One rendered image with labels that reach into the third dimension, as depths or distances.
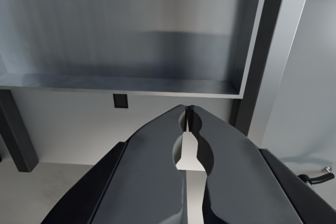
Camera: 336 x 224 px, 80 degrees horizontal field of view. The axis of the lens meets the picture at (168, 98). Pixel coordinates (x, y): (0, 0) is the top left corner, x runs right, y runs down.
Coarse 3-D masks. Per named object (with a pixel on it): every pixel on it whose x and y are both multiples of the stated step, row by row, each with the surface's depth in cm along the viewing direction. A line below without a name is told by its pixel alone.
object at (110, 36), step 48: (0, 0) 19; (48, 0) 19; (96, 0) 19; (144, 0) 19; (192, 0) 18; (240, 0) 18; (0, 48) 22; (48, 48) 21; (96, 48) 21; (144, 48) 21; (192, 48) 21; (240, 48) 19; (192, 96) 20; (240, 96) 19
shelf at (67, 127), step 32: (288, 0) 18; (288, 32) 20; (32, 96) 25; (64, 96) 24; (96, 96) 24; (128, 96) 24; (160, 96) 24; (32, 128) 27; (64, 128) 27; (96, 128) 27; (128, 128) 26; (256, 128) 25; (64, 160) 30; (96, 160) 29; (192, 160) 28
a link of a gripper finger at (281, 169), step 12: (264, 156) 8; (276, 168) 8; (288, 168) 8; (288, 180) 7; (300, 180) 7; (288, 192) 7; (300, 192) 7; (312, 192) 7; (300, 204) 6; (312, 204) 6; (324, 204) 6; (300, 216) 6; (312, 216) 6; (324, 216) 6
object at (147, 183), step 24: (168, 120) 10; (144, 144) 9; (168, 144) 9; (120, 168) 8; (144, 168) 8; (168, 168) 8; (120, 192) 7; (144, 192) 7; (168, 192) 7; (96, 216) 6; (120, 216) 6; (144, 216) 6; (168, 216) 6
